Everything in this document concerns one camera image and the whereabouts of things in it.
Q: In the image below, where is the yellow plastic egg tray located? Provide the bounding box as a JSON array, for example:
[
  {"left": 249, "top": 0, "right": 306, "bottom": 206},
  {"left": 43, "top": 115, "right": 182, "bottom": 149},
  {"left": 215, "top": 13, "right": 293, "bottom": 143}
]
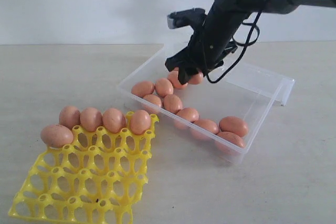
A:
[{"left": 8, "top": 125, "right": 155, "bottom": 223}]

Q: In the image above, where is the black cable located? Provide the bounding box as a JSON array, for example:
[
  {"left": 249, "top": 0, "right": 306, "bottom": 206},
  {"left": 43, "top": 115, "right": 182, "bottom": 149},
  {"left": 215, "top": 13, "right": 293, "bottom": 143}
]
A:
[{"left": 202, "top": 0, "right": 297, "bottom": 84}]

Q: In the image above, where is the clear plastic container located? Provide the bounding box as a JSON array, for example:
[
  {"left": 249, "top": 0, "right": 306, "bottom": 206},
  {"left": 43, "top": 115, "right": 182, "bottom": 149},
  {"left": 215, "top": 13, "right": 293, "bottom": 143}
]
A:
[{"left": 117, "top": 43, "right": 295, "bottom": 164}]

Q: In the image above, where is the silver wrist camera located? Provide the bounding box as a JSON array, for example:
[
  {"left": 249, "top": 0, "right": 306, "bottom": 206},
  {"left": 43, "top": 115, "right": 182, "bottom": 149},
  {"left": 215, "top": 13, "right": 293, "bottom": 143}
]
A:
[{"left": 167, "top": 8, "right": 206, "bottom": 29}]

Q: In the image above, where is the brown egg front right corner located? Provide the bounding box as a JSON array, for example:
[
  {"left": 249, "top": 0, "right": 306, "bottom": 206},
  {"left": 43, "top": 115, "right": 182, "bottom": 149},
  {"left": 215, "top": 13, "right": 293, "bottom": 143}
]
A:
[{"left": 215, "top": 132, "right": 246, "bottom": 156}]

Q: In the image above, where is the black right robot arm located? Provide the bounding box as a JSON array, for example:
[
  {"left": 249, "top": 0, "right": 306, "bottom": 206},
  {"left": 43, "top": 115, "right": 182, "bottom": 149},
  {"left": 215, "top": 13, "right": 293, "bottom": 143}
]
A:
[{"left": 165, "top": 0, "right": 335, "bottom": 84}]

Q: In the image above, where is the brown egg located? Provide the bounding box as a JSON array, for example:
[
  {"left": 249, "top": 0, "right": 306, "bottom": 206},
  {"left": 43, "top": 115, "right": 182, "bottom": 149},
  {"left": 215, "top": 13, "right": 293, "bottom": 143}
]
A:
[
  {"left": 188, "top": 72, "right": 204, "bottom": 85},
  {"left": 163, "top": 94, "right": 183, "bottom": 114},
  {"left": 131, "top": 80, "right": 155, "bottom": 98},
  {"left": 40, "top": 124, "right": 74, "bottom": 148},
  {"left": 102, "top": 108, "right": 126, "bottom": 133},
  {"left": 143, "top": 94, "right": 162, "bottom": 114},
  {"left": 80, "top": 107, "right": 103, "bottom": 132},
  {"left": 219, "top": 116, "right": 248, "bottom": 137},
  {"left": 174, "top": 107, "right": 199, "bottom": 130},
  {"left": 59, "top": 105, "right": 80, "bottom": 130},
  {"left": 190, "top": 119, "right": 219, "bottom": 141},
  {"left": 155, "top": 78, "right": 174, "bottom": 98},
  {"left": 167, "top": 70, "right": 188, "bottom": 90}
]

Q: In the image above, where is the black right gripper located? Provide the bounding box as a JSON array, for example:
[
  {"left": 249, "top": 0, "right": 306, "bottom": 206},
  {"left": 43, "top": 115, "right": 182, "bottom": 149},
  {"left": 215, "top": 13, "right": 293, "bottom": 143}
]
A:
[{"left": 165, "top": 6, "right": 249, "bottom": 84}]

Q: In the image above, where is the brown egg top back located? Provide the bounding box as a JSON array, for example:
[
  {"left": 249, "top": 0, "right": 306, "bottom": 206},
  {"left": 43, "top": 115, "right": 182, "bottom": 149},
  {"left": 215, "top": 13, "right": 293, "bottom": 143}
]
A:
[{"left": 188, "top": 72, "right": 204, "bottom": 85}]

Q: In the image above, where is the brown egg speckled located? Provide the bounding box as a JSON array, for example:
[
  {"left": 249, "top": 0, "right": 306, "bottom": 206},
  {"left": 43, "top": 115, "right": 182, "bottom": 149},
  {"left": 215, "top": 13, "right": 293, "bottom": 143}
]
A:
[{"left": 130, "top": 110, "right": 151, "bottom": 135}]

